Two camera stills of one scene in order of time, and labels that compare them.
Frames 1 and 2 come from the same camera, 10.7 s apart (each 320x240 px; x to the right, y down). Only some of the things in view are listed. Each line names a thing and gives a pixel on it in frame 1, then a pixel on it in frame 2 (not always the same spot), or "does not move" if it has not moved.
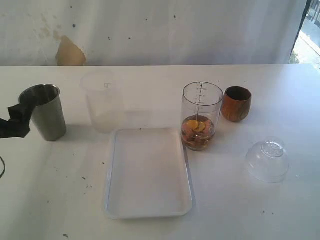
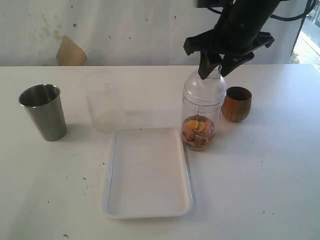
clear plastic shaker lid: (268, 161) → (210, 90)
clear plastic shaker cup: (200, 104) does not move
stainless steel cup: (48, 116) does not move
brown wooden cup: (235, 104) does not move
